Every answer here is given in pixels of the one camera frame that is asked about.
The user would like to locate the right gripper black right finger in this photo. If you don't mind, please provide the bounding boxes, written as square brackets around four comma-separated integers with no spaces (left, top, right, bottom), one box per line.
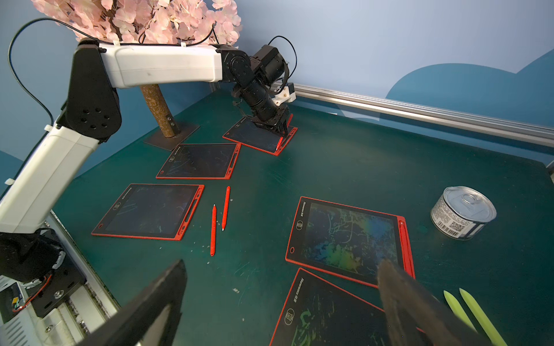
[377,259,489,345]

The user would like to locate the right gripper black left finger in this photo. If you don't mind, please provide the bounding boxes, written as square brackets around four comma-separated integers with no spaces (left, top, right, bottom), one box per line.
[79,259,188,345]

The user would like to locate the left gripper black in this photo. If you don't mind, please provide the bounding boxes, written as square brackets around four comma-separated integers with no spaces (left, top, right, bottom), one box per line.
[248,104,291,137]

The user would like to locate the red stylus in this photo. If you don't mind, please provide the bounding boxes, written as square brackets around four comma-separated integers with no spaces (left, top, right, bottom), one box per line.
[210,205,217,257]
[222,186,231,231]
[276,113,293,151]

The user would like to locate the red tablet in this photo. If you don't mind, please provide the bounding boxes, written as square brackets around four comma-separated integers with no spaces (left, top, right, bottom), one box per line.
[156,143,242,180]
[285,196,415,288]
[270,269,392,345]
[222,117,298,157]
[92,184,205,241]

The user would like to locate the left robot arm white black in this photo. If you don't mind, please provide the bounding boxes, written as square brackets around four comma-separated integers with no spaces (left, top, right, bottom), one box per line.
[1,39,296,282]

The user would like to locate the silver tin can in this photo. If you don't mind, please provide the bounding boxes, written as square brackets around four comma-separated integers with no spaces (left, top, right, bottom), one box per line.
[431,186,497,240]

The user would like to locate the pink cherry blossom tree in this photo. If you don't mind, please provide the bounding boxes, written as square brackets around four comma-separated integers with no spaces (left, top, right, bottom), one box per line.
[31,0,242,138]

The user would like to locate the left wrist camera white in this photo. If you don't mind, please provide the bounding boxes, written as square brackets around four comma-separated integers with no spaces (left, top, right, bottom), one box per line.
[272,83,297,107]

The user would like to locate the green garden fork wooden handle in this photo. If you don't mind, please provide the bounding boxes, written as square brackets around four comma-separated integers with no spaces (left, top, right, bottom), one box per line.
[443,288,507,346]

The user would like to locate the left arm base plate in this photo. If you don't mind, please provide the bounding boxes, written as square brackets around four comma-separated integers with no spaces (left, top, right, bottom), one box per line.
[30,257,87,318]

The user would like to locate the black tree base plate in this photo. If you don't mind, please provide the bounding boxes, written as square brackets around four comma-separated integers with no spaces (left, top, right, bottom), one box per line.
[143,122,201,152]

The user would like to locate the aluminium rail frame front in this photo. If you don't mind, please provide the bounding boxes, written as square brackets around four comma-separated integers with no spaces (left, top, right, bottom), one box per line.
[1,212,120,345]

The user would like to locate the aluminium back rail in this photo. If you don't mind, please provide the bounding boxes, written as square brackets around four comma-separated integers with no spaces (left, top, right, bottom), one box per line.
[295,84,553,148]

